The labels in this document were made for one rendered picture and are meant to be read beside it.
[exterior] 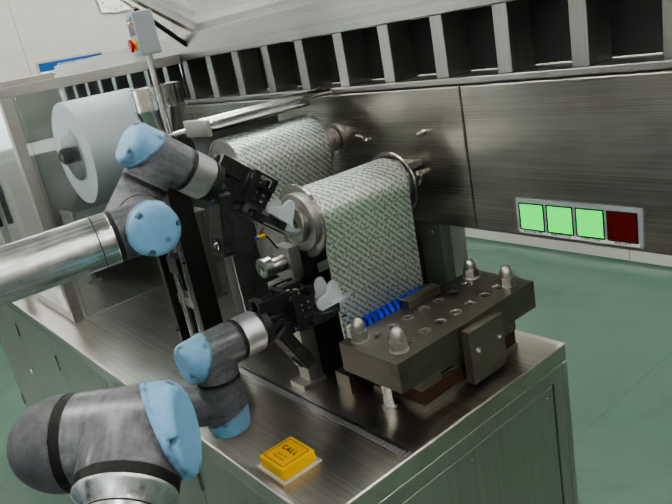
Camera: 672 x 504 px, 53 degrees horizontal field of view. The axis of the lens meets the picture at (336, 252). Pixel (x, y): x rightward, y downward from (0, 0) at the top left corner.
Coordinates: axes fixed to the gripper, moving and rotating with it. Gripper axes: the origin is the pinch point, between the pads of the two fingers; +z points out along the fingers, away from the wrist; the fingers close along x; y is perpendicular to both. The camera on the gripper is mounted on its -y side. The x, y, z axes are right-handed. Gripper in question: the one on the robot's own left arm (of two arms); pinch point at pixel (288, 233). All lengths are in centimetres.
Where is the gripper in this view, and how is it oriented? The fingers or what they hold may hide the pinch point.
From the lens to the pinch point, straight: 127.3
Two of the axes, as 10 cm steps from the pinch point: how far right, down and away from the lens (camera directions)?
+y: 3.4, -9.3, 1.2
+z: 6.9, 3.4, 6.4
